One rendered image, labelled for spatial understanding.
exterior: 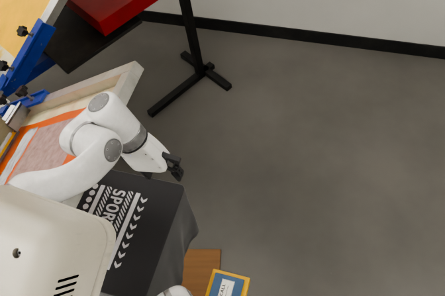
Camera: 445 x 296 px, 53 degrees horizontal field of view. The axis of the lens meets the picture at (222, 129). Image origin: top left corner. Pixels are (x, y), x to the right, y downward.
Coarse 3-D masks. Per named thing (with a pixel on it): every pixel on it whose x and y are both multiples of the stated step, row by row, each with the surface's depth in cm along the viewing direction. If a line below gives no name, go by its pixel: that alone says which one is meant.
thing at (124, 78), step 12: (108, 72) 134; (120, 72) 128; (132, 72) 125; (84, 84) 140; (96, 84) 136; (108, 84) 134; (120, 84) 123; (132, 84) 125; (48, 96) 155; (60, 96) 148; (72, 96) 146; (84, 96) 144; (120, 96) 121; (36, 108) 160; (48, 108) 157; (72, 204) 105
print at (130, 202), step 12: (96, 192) 174; (108, 192) 173; (120, 192) 173; (132, 192) 172; (84, 204) 171; (96, 204) 171; (108, 204) 170; (120, 204) 170; (132, 204) 169; (144, 204) 169; (108, 216) 168; (120, 216) 167; (132, 216) 167; (120, 228) 164; (132, 228) 164; (120, 240) 162; (120, 252) 159; (120, 264) 157
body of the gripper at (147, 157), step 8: (152, 136) 102; (144, 144) 100; (152, 144) 101; (160, 144) 104; (128, 152) 100; (136, 152) 101; (144, 152) 100; (152, 152) 101; (160, 152) 103; (168, 152) 106; (128, 160) 106; (136, 160) 104; (144, 160) 103; (152, 160) 102; (160, 160) 103; (136, 168) 108; (144, 168) 107; (152, 168) 105; (160, 168) 104
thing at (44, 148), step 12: (84, 108) 138; (48, 120) 152; (60, 120) 145; (24, 132) 160; (36, 132) 152; (48, 132) 145; (60, 132) 139; (12, 144) 160; (36, 144) 145; (48, 144) 139; (24, 156) 146; (36, 156) 139; (48, 156) 133; (60, 156) 128; (72, 156) 123; (0, 168) 153; (24, 168) 140
